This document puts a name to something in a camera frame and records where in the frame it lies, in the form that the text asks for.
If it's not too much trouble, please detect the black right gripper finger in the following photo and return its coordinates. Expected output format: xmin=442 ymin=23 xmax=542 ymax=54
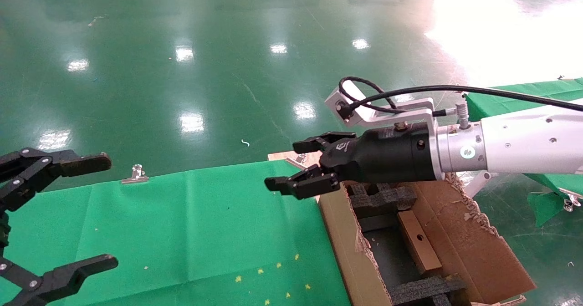
xmin=292 ymin=132 xmax=358 ymax=154
xmin=264 ymin=164 xmax=342 ymax=200

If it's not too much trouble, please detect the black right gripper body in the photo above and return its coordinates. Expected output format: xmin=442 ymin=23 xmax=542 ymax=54
xmin=319 ymin=123 xmax=442 ymax=184

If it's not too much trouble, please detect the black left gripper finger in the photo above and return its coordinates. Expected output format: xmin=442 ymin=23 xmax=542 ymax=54
xmin=0 ymin=149 xmax=113 ymax=213
xmin=0 ymin=256 xmax=119 ymax=306

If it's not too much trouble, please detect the small brown cardboard box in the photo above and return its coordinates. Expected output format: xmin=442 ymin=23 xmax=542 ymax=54
xmin=396 ymin=210 xmax=443 ymax=275

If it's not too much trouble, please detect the large open cardboard carton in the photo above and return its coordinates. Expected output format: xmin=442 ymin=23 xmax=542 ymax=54
xmin=318 ymin=172 xmax=537 ymax=306

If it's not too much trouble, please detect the black foam insert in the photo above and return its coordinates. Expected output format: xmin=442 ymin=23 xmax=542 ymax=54
xmin=346 ymin=182 xmax=419 ymax=220
xmin=389 ymin=273 xmax=467 ymax=306

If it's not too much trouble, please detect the large green tablecloth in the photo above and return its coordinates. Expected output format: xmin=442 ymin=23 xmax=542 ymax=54
xmin=0 ymin=159 xmax=351 ymax=306

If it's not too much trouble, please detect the green cloth on side table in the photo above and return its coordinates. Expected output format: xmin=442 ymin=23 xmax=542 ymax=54
xmin=462 ymin=78 xmax=583 ymax=227

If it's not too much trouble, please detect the silver camera mounting bracket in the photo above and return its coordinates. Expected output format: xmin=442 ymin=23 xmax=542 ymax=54
xmin=353 ymin=97 xmax=440 ymax=129

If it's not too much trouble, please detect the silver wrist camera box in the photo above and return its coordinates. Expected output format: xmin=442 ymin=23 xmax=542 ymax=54
xmin=324 ymin=79 xmax=367 ymax=128

